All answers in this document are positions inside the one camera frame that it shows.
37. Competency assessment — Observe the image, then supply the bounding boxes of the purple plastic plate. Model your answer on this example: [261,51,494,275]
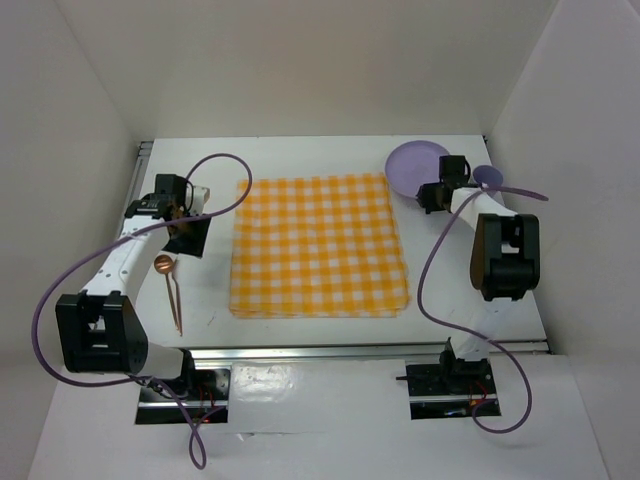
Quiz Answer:
[384,140,449,198]

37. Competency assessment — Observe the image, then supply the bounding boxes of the yellow white checkered cloth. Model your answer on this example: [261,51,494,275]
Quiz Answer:
[229,173,410,319]

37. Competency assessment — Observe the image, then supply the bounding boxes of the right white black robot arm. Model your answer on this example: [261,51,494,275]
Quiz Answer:
[417,155,547,392]

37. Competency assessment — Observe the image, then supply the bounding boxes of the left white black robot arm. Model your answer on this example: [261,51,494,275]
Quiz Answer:
[55,174,210,376]

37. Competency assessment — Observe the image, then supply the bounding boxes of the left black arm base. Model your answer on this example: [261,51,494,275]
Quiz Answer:
[135,357,231,425]

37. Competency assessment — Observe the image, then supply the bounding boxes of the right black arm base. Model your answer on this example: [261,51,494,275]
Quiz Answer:
[396,345,501,420]

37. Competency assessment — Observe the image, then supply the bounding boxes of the copper fork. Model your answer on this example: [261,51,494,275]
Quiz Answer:
[166,271,184,336]

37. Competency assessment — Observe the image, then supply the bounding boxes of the copper spoon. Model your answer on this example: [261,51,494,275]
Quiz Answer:
[153,255,175,276]

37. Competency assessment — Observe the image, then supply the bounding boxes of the purple plastic cup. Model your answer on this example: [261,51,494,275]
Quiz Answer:
[472,165,504,187]

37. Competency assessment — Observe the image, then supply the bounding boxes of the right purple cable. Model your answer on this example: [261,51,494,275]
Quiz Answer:
[416,182,549,434]

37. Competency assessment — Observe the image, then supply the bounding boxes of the purple cable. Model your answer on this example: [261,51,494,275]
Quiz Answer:
[416,182,549,434]
[30,152,253,470]

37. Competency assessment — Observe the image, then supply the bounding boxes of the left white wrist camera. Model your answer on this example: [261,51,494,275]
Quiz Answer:
[185,182,210,216]

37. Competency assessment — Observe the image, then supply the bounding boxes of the aluminium left side rail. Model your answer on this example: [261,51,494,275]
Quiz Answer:
[121,140,154,220]

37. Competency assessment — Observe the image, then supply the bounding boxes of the aluminium rail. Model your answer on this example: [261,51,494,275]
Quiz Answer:
[121,140,154,220]
[149,339,551,363]

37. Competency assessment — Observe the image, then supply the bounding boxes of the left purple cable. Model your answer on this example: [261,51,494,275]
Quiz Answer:
[30,152,253,470]

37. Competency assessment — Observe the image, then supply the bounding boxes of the aluminium front rail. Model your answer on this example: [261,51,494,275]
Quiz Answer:
[149,339,551,363]

